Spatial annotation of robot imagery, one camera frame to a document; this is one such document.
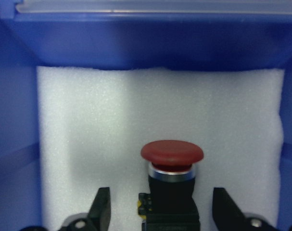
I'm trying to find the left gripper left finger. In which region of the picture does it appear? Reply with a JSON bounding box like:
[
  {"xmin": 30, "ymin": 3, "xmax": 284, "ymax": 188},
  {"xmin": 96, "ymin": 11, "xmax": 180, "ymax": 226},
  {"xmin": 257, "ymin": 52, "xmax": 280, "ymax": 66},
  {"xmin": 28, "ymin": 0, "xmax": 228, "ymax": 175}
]
[{"xmin": 61, "ymin": 187, "xmax": 111, "ymax": 231}]

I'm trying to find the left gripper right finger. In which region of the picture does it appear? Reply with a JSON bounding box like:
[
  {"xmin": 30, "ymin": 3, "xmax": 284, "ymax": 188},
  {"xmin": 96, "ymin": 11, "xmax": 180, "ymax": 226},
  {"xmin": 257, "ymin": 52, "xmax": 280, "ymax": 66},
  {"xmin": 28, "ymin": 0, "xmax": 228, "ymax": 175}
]
[{"xmin": 212, "ymin": 188, "xmax": 276, "ymax": 231}]

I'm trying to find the red push button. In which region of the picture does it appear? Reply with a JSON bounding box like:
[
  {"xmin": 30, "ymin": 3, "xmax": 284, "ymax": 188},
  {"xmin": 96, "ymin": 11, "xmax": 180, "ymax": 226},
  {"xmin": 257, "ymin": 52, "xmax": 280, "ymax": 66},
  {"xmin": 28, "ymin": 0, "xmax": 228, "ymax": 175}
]
[{"xmin": 138, "ymin": 140, "xmax": 203, "ymax": 231}]

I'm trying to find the blue bin with buttons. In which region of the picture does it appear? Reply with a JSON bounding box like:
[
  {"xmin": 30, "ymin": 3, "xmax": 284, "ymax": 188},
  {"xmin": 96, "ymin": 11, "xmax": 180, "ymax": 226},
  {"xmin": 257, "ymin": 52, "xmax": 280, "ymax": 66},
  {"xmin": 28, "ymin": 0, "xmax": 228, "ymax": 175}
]
[{"xmin": 0, "ymin": 0, "xmax": 292, "ymax": 231}]

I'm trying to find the white foam pad source bin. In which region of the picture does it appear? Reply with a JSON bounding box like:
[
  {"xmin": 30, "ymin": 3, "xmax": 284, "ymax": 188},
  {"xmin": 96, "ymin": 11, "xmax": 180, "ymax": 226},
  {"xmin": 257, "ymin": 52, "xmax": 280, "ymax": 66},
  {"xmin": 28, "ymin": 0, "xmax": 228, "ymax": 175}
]
[{"xmin": 37, "ymin": 66, "xmax": 284, "ymax": 231}]

